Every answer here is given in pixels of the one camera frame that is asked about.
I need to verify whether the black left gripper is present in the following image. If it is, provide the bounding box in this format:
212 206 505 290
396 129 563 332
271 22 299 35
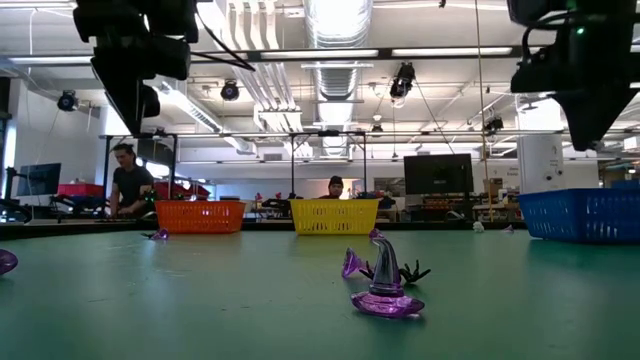
89 34 193 136

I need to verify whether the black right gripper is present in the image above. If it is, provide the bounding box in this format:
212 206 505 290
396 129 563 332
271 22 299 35
509 24 640 152

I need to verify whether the white round column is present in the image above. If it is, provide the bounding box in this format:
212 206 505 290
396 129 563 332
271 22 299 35
516 97 566 196

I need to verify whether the person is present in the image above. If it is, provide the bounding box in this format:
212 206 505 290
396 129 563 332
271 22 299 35
106 143 157 220
319 174 351 200

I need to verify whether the white LED light strip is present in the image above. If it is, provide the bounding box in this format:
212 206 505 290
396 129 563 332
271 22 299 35
7 54 94 65
259 48 380 60
391 47 514 58

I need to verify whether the blue plastic basket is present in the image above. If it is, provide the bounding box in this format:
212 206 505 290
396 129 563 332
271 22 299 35
517 187 640 245

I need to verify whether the red storage bin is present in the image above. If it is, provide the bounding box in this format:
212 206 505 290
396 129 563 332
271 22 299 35
56 183 106 198

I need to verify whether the small black monitor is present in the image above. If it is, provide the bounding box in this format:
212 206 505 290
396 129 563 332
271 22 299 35
17 162 63 197

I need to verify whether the white ceiling pipe bundle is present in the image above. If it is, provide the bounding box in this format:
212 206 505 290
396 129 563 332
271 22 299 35
212 0 306 134

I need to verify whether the orange plastic basket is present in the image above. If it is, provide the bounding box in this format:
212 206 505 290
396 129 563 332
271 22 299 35
154 199 248 235

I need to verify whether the large black monitor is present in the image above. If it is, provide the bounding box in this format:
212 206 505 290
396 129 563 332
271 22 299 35
403 153 475 197

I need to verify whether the green table mat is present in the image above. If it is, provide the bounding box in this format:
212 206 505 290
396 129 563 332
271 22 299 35
0 228 640 360

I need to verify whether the yellow plastic basket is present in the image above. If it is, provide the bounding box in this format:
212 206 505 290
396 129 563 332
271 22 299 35
289 198 381 236

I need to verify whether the white rectangular air duct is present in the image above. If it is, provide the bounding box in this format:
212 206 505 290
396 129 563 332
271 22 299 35
149 74 256 156

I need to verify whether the black neighbouring rig frame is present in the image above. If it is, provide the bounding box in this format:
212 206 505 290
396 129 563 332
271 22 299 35
288 129 369 201
98 130 179 221

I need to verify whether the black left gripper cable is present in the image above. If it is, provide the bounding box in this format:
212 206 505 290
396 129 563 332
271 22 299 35
192 9 257 72

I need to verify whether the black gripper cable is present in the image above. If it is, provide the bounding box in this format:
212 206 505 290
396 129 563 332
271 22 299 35
519 9 581 64
192 9 257 72

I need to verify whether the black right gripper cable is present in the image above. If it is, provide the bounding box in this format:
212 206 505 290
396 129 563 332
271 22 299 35
519 9 581 64

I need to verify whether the thin vertical cable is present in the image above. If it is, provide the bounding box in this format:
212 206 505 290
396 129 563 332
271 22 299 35
473 0 495 224

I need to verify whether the black camera cable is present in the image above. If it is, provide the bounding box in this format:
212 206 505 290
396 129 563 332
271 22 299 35
413 82 455 155

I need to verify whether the black overhead frame beam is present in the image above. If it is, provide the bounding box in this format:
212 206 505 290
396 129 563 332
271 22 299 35
0 43 640 69

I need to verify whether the black aluminium table frame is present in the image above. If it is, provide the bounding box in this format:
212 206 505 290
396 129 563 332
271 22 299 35
0 218 526 241

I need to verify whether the black overhead rig camera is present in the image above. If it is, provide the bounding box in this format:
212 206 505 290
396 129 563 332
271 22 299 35
388 61 417 100

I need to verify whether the silver ventilation duct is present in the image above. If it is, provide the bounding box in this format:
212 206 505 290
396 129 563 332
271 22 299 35
303 0 375 157

